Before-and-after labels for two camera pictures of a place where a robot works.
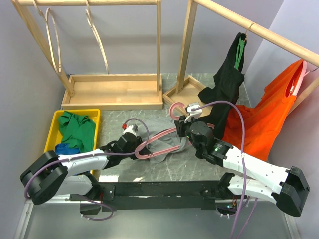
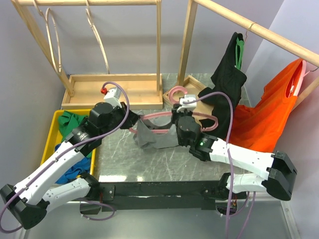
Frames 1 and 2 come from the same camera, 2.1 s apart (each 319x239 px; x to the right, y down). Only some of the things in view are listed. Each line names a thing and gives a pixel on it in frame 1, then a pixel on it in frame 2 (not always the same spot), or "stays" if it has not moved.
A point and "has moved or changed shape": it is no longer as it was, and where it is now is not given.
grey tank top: x=150 y=127 has moved or changed shape
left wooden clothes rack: x=95 y=91 stays
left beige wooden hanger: x=45 y=18 stays
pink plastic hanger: x=142 y=156 → x=172 y=102
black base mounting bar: x=156 y=195 stays
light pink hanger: x=291 y=91 stays
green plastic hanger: x=240 y=47 stays
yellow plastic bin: x=55 y=136 stays
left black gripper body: x=137 y=143 → x=119 y=115
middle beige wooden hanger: x=96 y=33 stays
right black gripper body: x=184 y=128 → x=176 y=115
